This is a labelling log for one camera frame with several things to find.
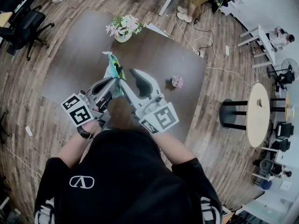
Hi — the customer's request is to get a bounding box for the long white floor cable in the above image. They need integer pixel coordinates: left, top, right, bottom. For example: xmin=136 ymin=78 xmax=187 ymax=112
xmin=174 ymin=1 xmax=260 ymax=88

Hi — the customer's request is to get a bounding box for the person's left hand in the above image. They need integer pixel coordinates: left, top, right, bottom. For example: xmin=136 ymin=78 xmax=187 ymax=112
xmin=81 ymin=119 xmax=102 ymax=133

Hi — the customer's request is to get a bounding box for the wooden desk with white legs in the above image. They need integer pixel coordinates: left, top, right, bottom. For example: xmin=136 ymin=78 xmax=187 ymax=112
xmin=109 ymin=0 xmax=184 ymax=17

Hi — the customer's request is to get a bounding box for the small pink flower pot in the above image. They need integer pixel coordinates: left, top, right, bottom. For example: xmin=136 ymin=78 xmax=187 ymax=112
xmin=170 ymin=75 xmax=184 ymax=88

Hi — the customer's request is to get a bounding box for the black armchair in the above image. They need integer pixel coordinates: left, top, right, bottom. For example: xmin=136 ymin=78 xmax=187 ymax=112
xmin=271 ymin=121 xmax=295 ymax=153

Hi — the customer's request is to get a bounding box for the person's right forearm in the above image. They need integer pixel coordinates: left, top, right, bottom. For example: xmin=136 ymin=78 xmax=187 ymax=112
xmin=150 ymin=132 xmax=196 ymax=170

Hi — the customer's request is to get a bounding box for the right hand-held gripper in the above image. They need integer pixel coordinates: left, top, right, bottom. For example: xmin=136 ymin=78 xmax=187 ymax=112
xmin=119 ymin=68 xmax=180 ymax=134

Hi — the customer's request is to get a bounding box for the blue bin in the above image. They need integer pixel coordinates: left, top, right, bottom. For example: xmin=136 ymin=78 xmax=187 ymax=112
xmin=260 ymin=179 xmax=273 ymax=190

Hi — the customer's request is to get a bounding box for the small white table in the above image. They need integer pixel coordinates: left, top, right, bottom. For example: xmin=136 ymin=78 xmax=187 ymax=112
xmin=237 ymin=24 xmax=276 ymax=69

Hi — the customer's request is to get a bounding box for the person's left forearm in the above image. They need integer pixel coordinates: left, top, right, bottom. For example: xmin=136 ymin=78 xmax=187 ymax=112
xmin=57 ymin=132 xmax=99 ymax=169

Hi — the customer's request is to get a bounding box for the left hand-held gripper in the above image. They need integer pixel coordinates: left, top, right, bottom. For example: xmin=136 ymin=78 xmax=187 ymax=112
xmin=61 ymin=77 xmax=120 ymax=127

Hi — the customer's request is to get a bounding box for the mint green pencil case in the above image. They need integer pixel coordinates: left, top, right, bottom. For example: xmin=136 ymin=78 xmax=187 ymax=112
xmin=102 ymin=51 xmax=127 ymax=97

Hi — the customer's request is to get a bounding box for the black floor cable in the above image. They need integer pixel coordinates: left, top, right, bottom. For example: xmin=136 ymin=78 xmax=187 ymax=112
xmin=193 ymin=7 xmax=214 ymax=49

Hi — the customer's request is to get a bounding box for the light wooden desk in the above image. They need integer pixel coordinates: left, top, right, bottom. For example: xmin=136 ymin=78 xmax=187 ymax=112
xmin=0 ymin=12 xmax=13 ymax=28

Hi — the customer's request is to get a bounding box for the black floor fan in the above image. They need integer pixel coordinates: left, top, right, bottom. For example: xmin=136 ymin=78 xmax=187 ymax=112
xmin=267 ymin=58 xmax=299 ymax=91

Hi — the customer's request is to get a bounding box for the black wristwatch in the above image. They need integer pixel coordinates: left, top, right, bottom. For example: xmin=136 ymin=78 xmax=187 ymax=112
xmin=77 ymin=124 xmax=94 ymax=140

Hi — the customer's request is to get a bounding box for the round light wooden table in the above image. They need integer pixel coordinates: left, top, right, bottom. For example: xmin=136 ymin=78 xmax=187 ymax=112
xmin=246 ymin=83 xmax=271 ymax=148

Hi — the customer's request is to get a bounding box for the person's black shirt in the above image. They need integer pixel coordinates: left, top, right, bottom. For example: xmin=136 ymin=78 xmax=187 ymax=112
xmin=34 ymin=127 xmax=224 ymax=224

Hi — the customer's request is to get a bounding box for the white pot with pale flowers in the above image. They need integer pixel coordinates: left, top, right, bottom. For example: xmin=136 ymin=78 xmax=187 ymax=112
xmin=105 ymin=14 xmax=146 ymax=43

